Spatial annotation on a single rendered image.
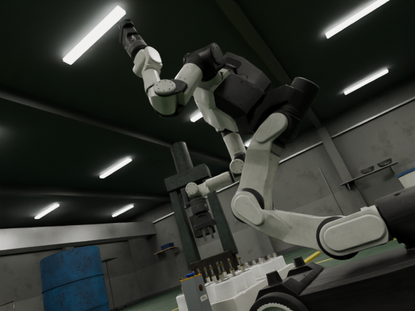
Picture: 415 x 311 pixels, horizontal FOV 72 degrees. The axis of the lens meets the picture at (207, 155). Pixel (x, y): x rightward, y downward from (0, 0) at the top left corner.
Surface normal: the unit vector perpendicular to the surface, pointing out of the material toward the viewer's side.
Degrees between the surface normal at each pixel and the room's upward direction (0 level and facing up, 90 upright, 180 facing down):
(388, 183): 90
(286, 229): 111
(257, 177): 90
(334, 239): 90
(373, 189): 90
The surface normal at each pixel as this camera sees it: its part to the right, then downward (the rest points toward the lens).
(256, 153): -0.52, 0.27
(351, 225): -0.51, -0.16
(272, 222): -0.18, 0.08
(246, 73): -0.29, -0.48
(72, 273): 0.34, -0.45
